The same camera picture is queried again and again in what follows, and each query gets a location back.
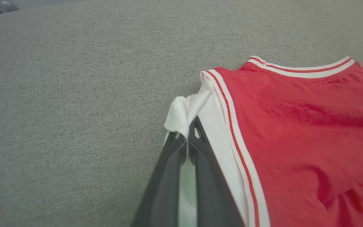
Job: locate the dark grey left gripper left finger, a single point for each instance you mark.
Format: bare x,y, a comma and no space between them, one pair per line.
164,189

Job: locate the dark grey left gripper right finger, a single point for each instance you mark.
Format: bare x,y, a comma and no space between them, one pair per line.
211,189

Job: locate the red shirt with white sleeves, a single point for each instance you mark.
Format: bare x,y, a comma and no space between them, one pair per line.
295,142

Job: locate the grey fabric sofa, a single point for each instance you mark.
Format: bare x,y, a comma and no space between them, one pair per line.
74,110

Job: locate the grey partition foot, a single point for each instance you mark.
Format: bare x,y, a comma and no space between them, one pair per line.
4,4

